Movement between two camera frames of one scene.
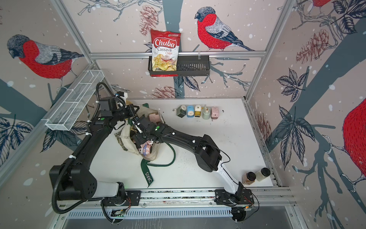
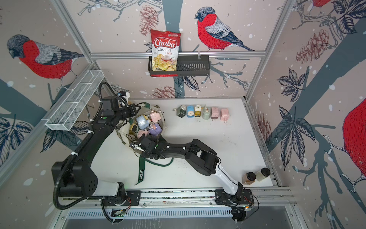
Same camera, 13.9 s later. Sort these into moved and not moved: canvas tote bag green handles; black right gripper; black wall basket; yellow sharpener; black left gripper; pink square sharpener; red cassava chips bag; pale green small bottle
Moved: pink square sharpener; black right gripper; canvas tote bag green handles
Not moved: pale green small bottle; black left gripper; black wall basket; red cassava chips bag; yellow sharpener
